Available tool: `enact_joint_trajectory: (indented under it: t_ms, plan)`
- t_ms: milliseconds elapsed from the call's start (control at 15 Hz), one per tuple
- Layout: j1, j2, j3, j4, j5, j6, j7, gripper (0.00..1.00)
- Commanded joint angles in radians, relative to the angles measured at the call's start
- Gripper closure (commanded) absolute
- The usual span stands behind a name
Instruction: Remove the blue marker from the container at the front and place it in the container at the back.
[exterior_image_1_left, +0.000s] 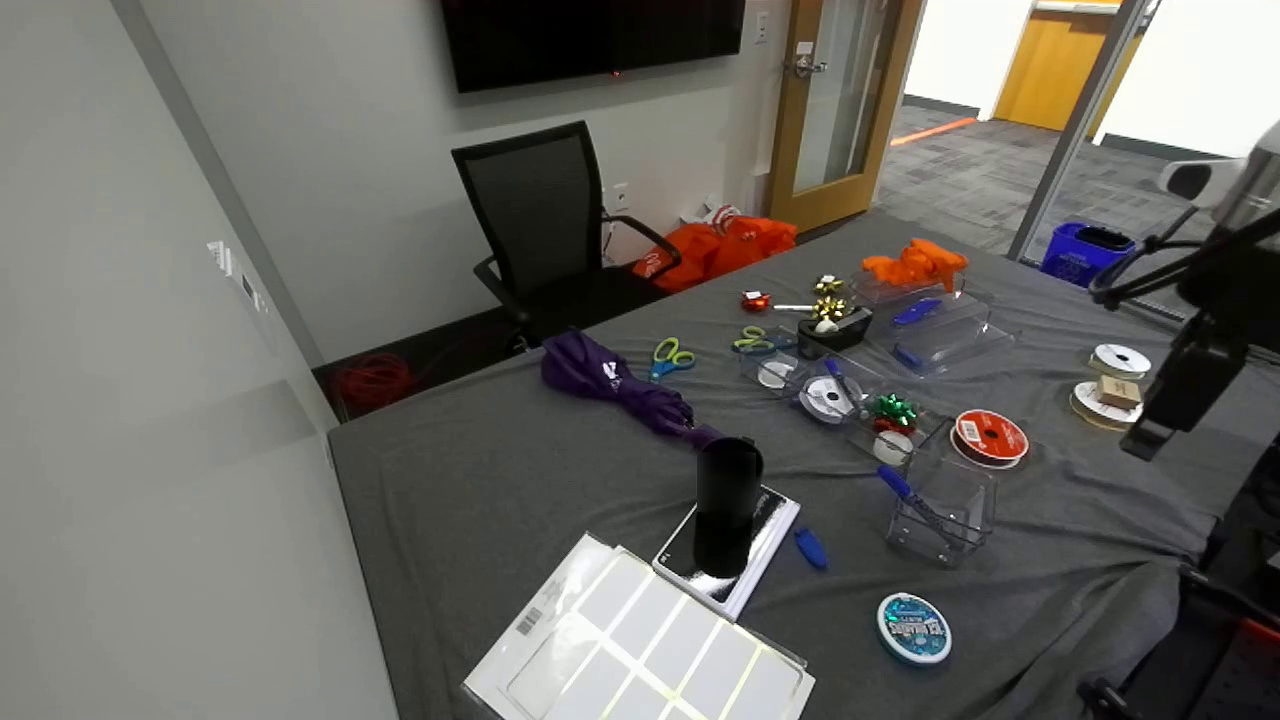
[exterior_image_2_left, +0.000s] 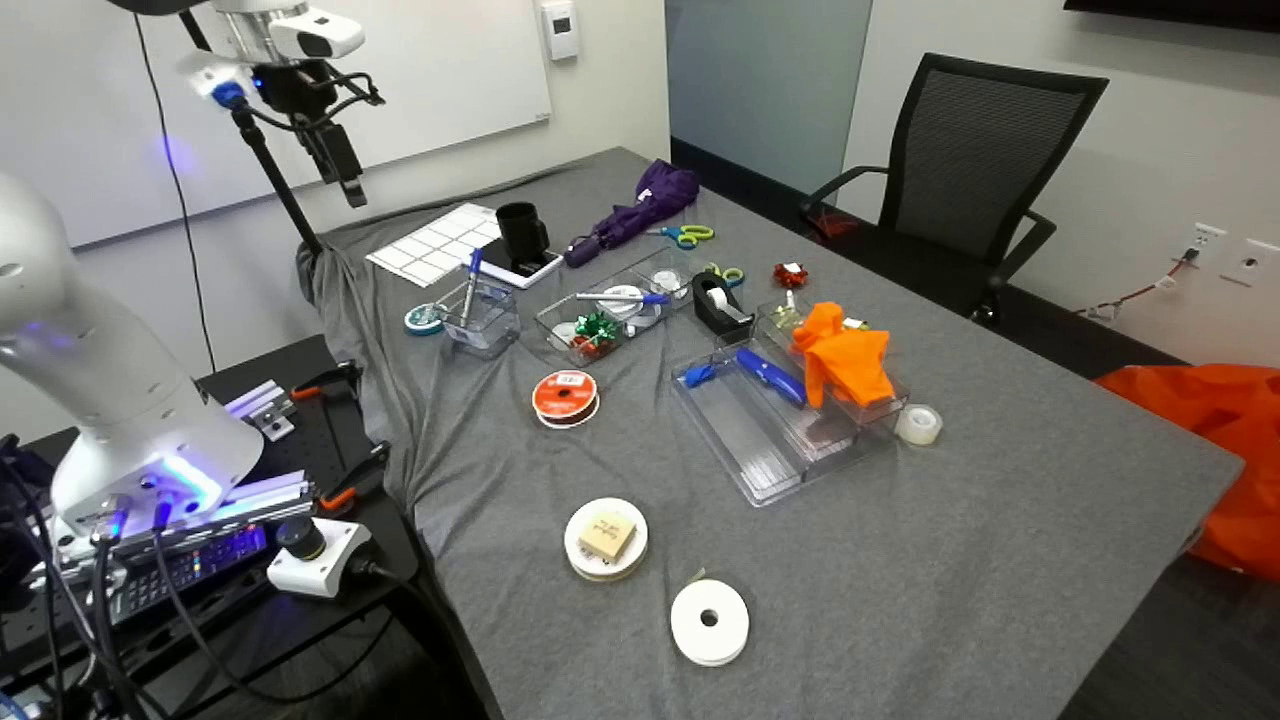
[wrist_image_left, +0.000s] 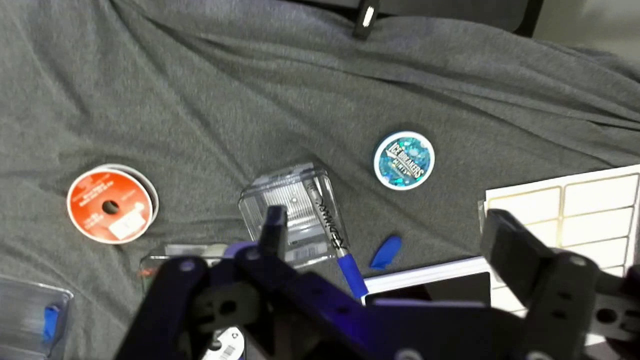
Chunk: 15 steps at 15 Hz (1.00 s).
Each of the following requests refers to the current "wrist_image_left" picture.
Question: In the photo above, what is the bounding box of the clear plastic box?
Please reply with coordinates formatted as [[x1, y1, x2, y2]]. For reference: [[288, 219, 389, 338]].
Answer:
[[0, 274, 76, 360]]

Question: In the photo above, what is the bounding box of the small clear plastic container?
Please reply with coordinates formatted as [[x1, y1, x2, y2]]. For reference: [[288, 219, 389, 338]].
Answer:
[[237, 160, 353, 269]]

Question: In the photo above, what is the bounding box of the loose blue marker cap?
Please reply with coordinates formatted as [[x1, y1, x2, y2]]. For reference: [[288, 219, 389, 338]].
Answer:
[[369, 231, 406, 272]]

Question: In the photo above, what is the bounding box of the grey tablecloth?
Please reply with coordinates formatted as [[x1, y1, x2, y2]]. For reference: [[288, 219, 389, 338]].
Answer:
[[0, 0, 640, 360]]

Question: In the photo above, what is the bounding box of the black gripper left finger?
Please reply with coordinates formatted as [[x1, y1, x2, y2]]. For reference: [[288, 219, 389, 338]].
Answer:
[[117, 203, 403, 360]]

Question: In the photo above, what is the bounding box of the orange ribbon spool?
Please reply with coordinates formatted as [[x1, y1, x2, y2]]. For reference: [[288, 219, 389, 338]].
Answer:
[[64, 163, 163, 246]]

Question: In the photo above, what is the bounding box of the white label sheet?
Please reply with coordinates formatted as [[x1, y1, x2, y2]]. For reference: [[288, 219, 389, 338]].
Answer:
[[478, 162, 640, 317]]

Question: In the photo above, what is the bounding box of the small blue plastic piece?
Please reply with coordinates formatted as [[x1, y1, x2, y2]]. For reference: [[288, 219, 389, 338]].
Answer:
[[40, 301, 64, 347]]

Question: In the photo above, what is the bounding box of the flat white box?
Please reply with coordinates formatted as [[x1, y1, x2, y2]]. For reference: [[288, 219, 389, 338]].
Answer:
[[362, 256, 496, 308]]

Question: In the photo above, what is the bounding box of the round blue mint tin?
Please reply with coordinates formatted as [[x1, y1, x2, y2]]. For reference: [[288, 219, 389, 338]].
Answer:
[[370, 127, 438, 193]]

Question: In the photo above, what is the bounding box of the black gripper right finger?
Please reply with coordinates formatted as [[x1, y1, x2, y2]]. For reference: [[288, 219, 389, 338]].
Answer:
[[478, 208, 640, 360]]

